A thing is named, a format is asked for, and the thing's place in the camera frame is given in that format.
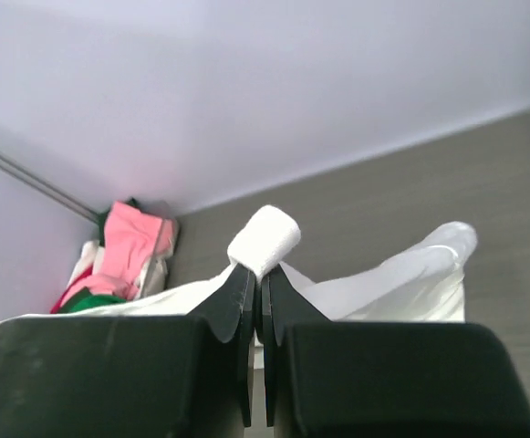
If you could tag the white t shirt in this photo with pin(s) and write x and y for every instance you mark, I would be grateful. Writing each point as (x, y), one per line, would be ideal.
(423, 283)

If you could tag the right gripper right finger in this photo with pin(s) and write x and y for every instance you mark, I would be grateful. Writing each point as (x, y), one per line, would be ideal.
(383, 379)

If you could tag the left aluminium frame post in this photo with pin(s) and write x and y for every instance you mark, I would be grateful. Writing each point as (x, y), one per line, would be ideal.
(41, 185)

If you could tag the pink t shirt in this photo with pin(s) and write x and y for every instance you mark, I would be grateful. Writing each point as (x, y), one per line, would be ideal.
(165, 242)

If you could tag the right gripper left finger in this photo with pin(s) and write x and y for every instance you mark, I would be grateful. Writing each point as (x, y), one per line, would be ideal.
(125, 376)

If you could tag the red t shirt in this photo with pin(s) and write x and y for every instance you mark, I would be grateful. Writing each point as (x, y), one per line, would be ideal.
(76, 297)

